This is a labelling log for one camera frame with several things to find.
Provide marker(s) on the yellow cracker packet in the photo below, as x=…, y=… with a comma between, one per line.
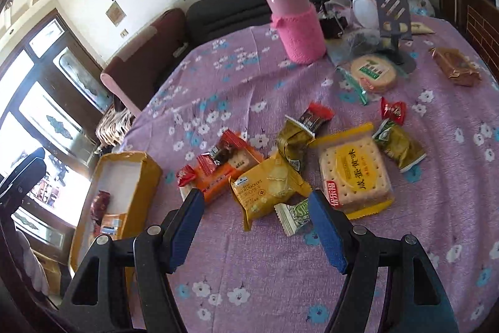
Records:
x=269, y=184

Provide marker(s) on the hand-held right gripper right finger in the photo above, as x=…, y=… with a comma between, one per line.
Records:
x=327, y=235

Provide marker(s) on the large orange snack packet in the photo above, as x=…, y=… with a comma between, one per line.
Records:
x=113, y=224

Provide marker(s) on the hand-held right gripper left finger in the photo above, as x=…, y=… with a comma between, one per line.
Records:
x=183, y=235

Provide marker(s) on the red brown candy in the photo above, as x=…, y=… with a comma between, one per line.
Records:
x=315, y=118

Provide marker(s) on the pink bottle with knitted sleeve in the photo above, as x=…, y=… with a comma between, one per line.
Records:
x=298, y=28

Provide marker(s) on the maroon armchair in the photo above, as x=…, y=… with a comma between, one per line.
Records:
x=152, y=48

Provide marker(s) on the clear bag with dark contents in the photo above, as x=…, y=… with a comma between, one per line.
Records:
x=358, y=40

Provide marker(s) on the green white candy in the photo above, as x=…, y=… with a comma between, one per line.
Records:
x=292, y=218

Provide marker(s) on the purple floral tablecloth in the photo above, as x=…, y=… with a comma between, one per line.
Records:
x=253, y=270

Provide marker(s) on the white cup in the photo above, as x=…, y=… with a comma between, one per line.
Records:
x=366, y=11

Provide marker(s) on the long beige packet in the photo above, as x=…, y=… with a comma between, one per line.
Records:
x=421, y=28

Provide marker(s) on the brown snack packet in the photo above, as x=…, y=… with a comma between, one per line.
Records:
x=454, y=65

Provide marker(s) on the orange wafer packet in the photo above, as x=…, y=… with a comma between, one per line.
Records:
x=218, y=183

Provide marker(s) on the red wrapped candy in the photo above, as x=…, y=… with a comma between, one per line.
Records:
x=186, y=176
x=206, y=164

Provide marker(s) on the small wall plaque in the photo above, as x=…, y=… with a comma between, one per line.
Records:
x=115, y=13

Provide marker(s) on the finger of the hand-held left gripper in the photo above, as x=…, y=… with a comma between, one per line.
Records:
x=29, y=166

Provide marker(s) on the round cracker packet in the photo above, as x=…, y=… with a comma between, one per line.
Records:
x=372, y=73

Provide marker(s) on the large olive green snack packet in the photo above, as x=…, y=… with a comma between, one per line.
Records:
x=294, y=145

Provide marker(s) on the red black candy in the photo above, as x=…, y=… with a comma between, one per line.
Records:
x=228, y=149

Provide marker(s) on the grey phone stand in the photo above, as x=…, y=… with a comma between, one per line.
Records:
x=395, y=17

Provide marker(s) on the small red candy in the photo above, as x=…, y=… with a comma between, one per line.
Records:
x=393, y=110

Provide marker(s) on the square cracker packet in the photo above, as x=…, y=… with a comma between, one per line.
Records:
x=353, y=169

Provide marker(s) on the dark red snack packet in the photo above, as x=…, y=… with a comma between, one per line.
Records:
x=100, y=206

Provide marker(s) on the yellow cardboard box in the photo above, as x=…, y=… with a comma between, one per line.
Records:
x=144, y=173

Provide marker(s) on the wicker basket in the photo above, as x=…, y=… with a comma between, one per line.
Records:
x=115, y=128

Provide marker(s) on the glass panel door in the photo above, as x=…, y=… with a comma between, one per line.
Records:
x=50, y=103

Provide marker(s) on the small olive green snack packet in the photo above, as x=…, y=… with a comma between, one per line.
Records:
x=399, y=145

